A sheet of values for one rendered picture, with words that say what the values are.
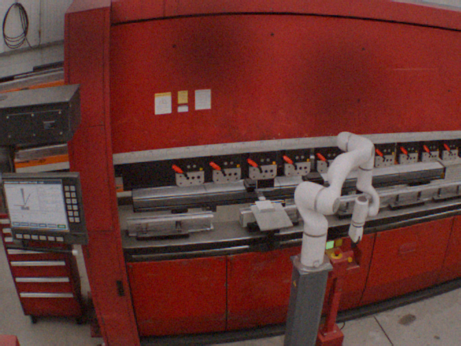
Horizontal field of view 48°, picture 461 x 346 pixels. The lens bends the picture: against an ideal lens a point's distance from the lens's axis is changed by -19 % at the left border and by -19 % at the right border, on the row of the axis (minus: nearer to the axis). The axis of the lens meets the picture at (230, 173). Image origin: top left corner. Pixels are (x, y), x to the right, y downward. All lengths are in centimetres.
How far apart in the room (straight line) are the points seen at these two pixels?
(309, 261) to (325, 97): 95
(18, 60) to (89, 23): 475
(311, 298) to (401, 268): 119
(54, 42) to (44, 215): 486
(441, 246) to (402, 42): 158
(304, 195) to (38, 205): 127
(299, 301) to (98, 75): 153
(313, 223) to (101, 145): 110
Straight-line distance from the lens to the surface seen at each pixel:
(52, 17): 735
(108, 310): 355
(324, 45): 328
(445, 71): 373
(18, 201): 274
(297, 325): 319
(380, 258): 393
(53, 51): 746
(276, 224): 335
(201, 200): 373
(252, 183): 370
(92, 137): 299
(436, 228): 408
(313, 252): 293
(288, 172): 346
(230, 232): 352
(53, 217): 271
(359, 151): 296
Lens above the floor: 268
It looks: 26 degrees down
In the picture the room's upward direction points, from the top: straight up
